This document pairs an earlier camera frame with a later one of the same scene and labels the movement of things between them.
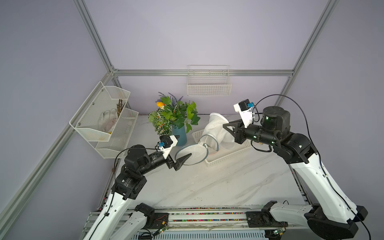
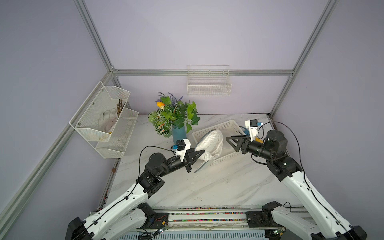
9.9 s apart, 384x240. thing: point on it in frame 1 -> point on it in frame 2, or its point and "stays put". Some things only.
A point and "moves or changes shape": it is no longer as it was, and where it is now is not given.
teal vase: x=182 y=140 stays put
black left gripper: x=178 y=164 -> x=188 y=161
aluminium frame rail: x=203 y=72 stays put
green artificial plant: x=170 y=112 stays put
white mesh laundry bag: x=199 y=151 moves or changes shape
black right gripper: x=238 y=133 -> x=243 y=142
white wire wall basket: x=208 y=80 stays put
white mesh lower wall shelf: x=117 y=145 stays put
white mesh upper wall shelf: x=96 y=118 stays put
